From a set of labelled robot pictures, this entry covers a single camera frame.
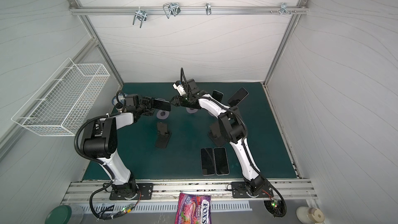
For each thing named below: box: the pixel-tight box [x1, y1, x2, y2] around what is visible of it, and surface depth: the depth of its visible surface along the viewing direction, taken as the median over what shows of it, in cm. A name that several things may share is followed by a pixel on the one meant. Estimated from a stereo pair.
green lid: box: [44, 204, 73, 224], surface depth 61 cm
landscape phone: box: [153, 98, 172, 112], surface depth 98 cm
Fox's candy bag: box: [174, 192, 212, 224], surface depth 69 cm
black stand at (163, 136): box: [154, 121, 173, 150], surface depth 90 cm
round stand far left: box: [156, 109, 170, 120], surface depth 104 cm
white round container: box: [295, 206, 325, 224], surface depth 62 cm
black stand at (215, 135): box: [207, 122, 226, 148], surface depth 88 cm
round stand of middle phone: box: [185, 107, 199, 114], surface depth 106 cm
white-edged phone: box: [212, 146, 231, 176], surface depth 84 cm
